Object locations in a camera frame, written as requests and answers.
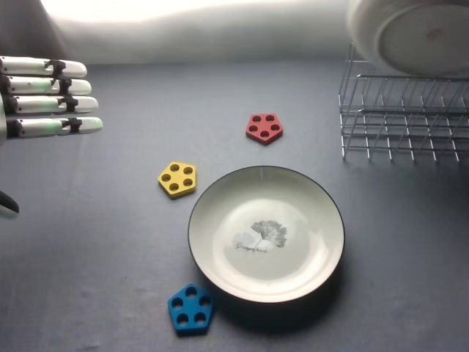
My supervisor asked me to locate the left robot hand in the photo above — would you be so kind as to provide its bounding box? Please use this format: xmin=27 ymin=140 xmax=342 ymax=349
xmin=0 ymin=55 xmax=104 ymax=220

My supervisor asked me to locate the white ceramic plate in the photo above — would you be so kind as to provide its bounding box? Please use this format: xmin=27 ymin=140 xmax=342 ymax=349
xmin=346 ymin=0 xmax=469 ymax=77

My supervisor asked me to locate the black-rimmed white plate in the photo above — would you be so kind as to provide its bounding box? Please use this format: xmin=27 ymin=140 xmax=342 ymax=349
xmin=187 ymin=164 xmax=346 ymax=304

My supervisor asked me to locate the yellow pentagon block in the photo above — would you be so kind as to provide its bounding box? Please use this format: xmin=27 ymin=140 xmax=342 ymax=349
xmin=157 ymin=161 xmax=198 ymax=201

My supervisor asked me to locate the grey table cloth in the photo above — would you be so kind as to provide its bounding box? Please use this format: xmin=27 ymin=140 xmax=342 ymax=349
xmin=0 ymin=60 xmax=469 ymax=352

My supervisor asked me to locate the red pentagon block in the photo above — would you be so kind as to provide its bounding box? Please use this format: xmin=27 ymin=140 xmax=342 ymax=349
xmin=244 ymin=112 xmax=285 ymax=147

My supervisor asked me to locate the blue pentagon block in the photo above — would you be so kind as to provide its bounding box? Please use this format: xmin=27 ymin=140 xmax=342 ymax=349
xmin=167 ymin=283 xmax=217 ymax=337

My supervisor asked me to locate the wire dish rack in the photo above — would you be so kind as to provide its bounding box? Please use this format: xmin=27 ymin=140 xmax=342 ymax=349
xmin=339 ymin=42 xmax=469 ymax=163

